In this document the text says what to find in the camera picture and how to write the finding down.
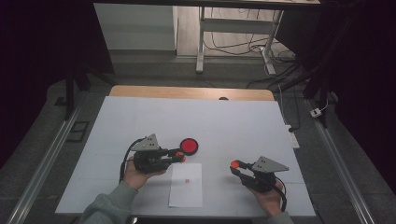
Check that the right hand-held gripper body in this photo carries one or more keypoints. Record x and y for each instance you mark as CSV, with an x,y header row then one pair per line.
x,y
264,180

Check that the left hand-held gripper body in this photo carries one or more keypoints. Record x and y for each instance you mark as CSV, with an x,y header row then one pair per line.
x,y
149,161

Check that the small orange stamp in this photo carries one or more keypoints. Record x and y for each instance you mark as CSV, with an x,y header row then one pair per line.
x,y
184,159

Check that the person's left hand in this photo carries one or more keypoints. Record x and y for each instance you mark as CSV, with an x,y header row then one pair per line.
x,y
135,179

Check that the person's right hand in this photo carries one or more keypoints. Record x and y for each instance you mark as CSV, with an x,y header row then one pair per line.
x,y
272,202

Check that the round red ink pad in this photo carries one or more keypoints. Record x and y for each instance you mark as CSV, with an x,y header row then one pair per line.
x,y
189,146

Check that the white paper sheet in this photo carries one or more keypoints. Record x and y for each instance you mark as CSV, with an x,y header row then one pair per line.
x,y
186,193

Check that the large white table cover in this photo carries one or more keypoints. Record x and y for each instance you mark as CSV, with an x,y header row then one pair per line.
x,y
193,118

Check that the white power strip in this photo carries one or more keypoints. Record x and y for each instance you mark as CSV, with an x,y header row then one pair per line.
x,y
293,138

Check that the dark round table grommet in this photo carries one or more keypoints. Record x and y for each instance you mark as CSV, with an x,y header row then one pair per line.
x,y
223,98

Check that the dark floor hatch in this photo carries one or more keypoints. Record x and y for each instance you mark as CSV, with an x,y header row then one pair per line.
x,y
77,131

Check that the black metal stand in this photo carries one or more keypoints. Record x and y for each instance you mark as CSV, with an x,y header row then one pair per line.
x,y
69,93
323,93

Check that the white cabinet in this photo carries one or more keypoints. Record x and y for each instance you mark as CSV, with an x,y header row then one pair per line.
x,y
137,28

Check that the aluminium floor rail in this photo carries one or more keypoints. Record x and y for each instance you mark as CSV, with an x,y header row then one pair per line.
x,y
339,161
46,161

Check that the white desk frame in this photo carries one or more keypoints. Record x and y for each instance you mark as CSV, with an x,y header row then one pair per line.
x,y
232,25

